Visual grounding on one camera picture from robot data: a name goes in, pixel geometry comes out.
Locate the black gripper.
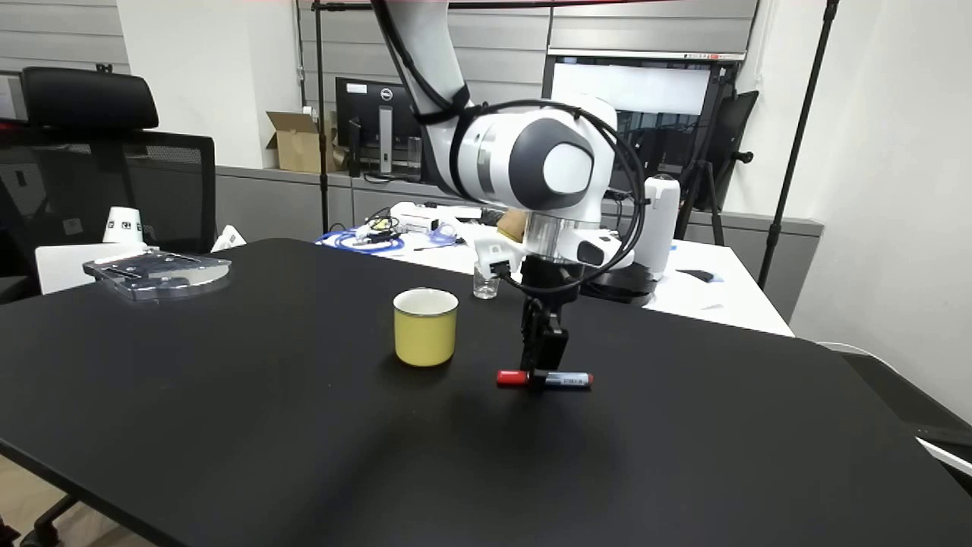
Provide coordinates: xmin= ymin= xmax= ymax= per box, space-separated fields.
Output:
xmin=519 ymin=254 xmax=581 ymax=372

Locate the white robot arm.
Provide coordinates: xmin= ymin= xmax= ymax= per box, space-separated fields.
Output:
xmin=372 ymin=0 xmax=622 ymax=372

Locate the yellow enamel mug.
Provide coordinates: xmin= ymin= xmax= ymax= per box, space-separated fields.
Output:
xmin=391 ymin=287 xmax=458 ymax=369

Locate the small clear glass jar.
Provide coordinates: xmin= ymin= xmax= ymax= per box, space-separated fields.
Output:
xmin=470 ymin=254 xmax=501 ymax=300

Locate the upside-down bottle on black stand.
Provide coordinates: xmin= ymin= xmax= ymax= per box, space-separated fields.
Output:
xmin=587 ymin=177 xmax=681 ymax=304

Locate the cardboard box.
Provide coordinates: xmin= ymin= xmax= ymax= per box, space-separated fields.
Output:
xmin=266 ymin=114 xmax=333 ymax=177

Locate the black office chair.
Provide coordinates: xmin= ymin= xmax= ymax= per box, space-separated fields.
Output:
xmin=0 ymin=66 xmax=215 ymax=297

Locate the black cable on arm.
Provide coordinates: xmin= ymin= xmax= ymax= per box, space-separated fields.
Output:
xmin=375 ymin=0 xmax=649 ymax=300

